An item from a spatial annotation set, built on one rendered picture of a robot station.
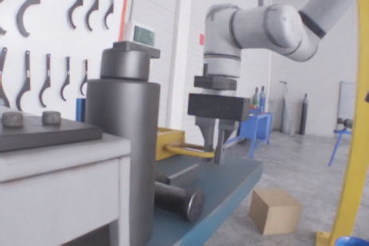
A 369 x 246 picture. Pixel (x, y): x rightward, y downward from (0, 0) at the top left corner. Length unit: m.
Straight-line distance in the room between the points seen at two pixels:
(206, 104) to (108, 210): 0.42
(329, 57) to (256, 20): 10.02
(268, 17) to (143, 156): 0.34
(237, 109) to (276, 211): 1.91
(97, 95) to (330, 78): 10.24
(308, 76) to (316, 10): 9.79
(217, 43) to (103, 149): 0.42
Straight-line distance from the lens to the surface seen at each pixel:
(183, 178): 0.44
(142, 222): 0.27
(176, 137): 0.67
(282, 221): 2.47
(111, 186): 0.18
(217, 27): 0.55
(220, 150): 0.57
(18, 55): 2.07
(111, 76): 0.24
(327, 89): 10.35
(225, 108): 0.54
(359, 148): 2.18
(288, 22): 0.48
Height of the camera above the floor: 1.23
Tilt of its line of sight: 3 degrees down
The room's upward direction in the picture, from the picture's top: 5 degrees clockwise
